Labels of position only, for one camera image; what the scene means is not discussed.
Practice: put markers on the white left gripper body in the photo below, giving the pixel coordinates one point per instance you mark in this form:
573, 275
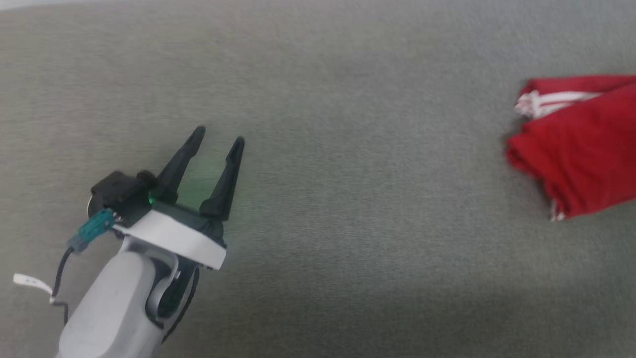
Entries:
174, 233

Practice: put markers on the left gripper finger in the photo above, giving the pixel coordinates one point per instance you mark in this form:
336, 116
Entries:
179, 166
223, 191

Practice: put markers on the red garment with white stripes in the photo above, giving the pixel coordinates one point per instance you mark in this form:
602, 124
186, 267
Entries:
581, 149

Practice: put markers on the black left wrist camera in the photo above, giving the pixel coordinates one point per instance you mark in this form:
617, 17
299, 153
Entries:
121, 194

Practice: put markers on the teal left camera connector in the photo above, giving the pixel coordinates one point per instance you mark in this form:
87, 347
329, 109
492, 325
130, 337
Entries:
94, 228

